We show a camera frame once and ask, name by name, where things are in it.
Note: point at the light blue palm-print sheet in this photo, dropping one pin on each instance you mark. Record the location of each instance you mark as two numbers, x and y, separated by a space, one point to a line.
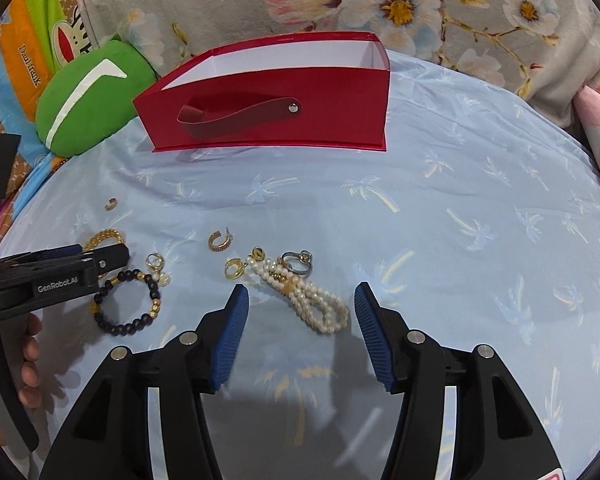
430 210

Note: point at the colourful cartoon printed sheet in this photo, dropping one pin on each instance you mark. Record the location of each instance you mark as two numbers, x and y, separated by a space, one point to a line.
25 50

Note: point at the small gold ear cuff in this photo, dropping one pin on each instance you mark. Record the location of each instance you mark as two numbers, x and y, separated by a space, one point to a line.
111 203

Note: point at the green round pillow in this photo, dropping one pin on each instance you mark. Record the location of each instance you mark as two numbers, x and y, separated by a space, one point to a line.
87 105

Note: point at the person's left hand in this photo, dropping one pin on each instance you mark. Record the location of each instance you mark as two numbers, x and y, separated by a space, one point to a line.
30 355

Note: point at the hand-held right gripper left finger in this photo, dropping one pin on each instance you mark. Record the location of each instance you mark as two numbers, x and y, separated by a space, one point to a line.
230 340

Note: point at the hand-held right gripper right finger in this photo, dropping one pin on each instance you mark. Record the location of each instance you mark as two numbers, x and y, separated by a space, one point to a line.
372 340

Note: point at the gold earring with pearl drop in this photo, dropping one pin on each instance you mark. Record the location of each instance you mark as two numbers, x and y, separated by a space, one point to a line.
156 262

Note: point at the gold hoop earring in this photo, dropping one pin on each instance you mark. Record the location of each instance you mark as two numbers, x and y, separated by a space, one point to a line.
217 240

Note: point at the grey floral blanket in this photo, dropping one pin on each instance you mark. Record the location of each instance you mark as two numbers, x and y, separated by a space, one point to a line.
330 5

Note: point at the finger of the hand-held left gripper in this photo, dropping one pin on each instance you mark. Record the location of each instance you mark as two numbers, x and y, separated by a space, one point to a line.
111 260
45 254

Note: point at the silver rings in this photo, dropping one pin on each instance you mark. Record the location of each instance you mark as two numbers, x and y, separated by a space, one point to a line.
297 261

